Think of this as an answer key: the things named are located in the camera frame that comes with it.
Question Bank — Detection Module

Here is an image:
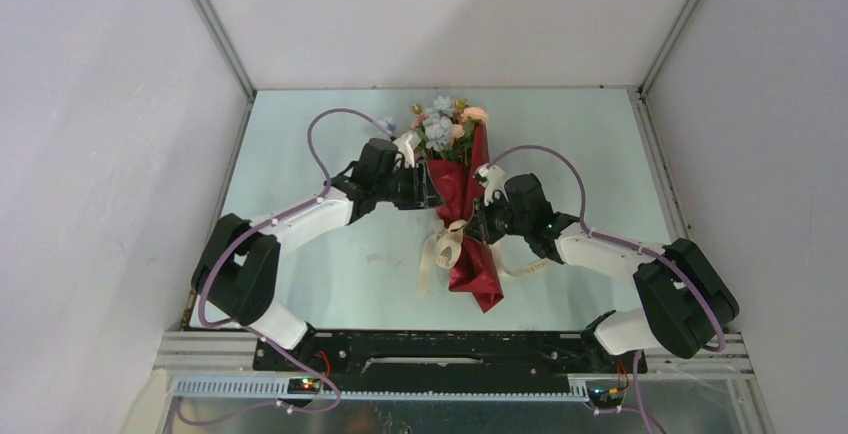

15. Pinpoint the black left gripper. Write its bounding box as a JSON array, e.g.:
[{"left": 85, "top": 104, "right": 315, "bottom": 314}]
[{"left": 375, "top": 162, "right": 445, "bottom": 212}]

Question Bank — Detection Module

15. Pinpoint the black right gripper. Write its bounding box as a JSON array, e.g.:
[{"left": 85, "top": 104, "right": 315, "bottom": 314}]
[{"left": 462, "top": 191, "right": 531, "bottom": 247}]

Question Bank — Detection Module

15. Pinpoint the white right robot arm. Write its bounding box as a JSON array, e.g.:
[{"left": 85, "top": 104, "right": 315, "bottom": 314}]
[{"left": 465, "top": 166, "right": 740, "bottom": 372}]

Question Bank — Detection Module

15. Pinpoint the peach rose stem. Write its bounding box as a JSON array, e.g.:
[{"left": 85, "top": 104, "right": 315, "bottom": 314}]
[{"left": 449, "top": 98, "right": 489, "bottom": 166}]

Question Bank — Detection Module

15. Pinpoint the red wrapping paper sheet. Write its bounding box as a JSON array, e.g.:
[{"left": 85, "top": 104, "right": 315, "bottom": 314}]
[{"left": 427, "top": 126, "right": 504, "bottom": 313}]

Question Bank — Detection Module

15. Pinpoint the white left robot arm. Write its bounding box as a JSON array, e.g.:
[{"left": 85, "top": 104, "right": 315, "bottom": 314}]
[{"left": 192, "top": 133, "right": 443, "bottom": 371}]

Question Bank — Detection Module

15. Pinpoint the pink rose stem with blue bud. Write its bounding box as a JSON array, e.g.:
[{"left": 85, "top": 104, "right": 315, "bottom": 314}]
[{"left": 379, "top": 117, "right": 397, "bottom": 136}]

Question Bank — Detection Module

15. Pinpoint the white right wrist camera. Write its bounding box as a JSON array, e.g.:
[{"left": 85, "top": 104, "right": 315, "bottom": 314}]
[{"left": 474, "top": 163, "right": 507, "bottom": 206}]

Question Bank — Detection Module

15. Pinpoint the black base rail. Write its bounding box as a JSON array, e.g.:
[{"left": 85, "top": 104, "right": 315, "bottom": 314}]
[{"left": 292, "top": 329, "right": 647, "bottom": 395}]

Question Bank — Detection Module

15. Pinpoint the circuit board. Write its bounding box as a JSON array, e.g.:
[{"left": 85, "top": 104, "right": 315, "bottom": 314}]
[
  {"left": 286, "top": 377, "right": 323, "bottom": 395},
  {"left": 586, "top": 388, "right": 626, "bottom": 415}
]

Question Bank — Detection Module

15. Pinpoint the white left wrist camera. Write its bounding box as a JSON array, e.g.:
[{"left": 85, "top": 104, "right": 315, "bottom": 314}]
[{"left": 393, "top": 130, "right": 421, "bottom": 168}]

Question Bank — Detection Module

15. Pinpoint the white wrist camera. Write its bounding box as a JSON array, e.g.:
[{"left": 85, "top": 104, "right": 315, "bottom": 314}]
[
  {"left": 474, "top": 163, "right": 507, "bottom": 206},
  {"left": 393, "top": 130, "right": 421, "bottom": 168}
]

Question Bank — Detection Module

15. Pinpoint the right circuit board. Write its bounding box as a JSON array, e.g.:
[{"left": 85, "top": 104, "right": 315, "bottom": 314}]
[{"left": 586, "top": 388, "right": 626, "bottom": 415}]

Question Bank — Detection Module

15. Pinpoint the blue flower stem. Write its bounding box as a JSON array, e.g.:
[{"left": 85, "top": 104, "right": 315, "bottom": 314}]
[{"left": 421, "top": 96, "right": 456, "bottom": 152}]

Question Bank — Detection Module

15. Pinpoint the cream ribbon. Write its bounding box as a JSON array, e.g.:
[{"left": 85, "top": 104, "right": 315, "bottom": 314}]
[{"left": 417, "top": 220, "right": 551, "bottom": 298}]

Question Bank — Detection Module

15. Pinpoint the left circuit board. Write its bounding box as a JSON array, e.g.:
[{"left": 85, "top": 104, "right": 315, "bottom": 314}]
[{"left": 286, "top": 377, "right": 323, "bottom": 395}]

